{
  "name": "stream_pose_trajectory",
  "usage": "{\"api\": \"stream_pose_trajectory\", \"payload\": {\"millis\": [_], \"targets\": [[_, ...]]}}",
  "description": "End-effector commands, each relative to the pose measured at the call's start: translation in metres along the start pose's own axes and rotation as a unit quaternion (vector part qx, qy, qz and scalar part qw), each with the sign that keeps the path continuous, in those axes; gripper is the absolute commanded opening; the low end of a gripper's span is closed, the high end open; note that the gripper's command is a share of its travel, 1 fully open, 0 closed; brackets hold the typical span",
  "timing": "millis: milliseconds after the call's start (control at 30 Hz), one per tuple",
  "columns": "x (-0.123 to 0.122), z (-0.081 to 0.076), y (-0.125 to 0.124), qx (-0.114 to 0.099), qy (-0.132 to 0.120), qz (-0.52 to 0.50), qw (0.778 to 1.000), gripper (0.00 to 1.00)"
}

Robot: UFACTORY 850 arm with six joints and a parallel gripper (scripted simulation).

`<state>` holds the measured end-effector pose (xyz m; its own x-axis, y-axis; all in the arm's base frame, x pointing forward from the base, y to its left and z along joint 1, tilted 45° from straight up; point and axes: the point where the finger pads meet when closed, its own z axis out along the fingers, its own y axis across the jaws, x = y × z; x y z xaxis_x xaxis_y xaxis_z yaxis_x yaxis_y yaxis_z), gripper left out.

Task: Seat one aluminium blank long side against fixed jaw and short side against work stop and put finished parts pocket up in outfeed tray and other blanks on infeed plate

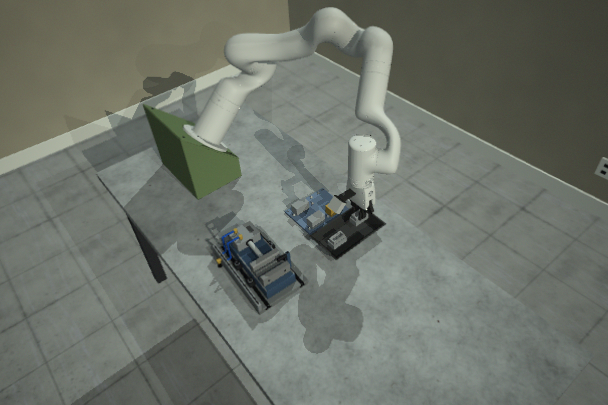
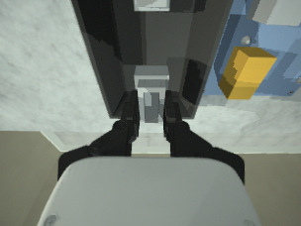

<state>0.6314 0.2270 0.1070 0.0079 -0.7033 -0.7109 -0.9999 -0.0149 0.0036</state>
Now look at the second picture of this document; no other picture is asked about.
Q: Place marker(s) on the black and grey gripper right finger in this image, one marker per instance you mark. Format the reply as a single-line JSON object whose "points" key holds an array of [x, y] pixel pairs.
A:
{"points": [[184, 143]]}

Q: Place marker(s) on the yellow rectangular block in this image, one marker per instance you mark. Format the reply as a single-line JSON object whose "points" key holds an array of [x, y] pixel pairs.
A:
{"points": [[245, 70]]}

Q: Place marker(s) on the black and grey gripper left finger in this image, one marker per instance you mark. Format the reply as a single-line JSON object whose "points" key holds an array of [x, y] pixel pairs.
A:
{"points": [[115, 143]]}

